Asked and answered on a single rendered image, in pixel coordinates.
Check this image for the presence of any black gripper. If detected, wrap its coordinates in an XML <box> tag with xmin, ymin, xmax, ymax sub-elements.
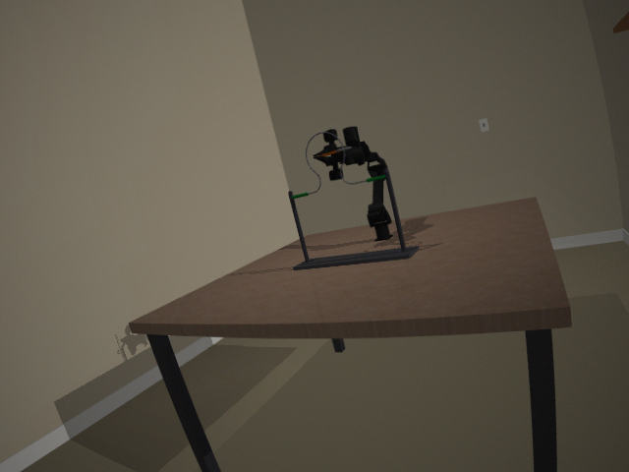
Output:
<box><xmin>314</xmin><ymin>129</ymin><xmax>342</xmax><ymax>180</ymax></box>

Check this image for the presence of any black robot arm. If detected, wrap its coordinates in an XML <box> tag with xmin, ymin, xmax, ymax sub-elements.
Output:
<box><xmin>342</xmin><ymin>127</ymin><xmax>393</xmax><ymax>241</ymax></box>

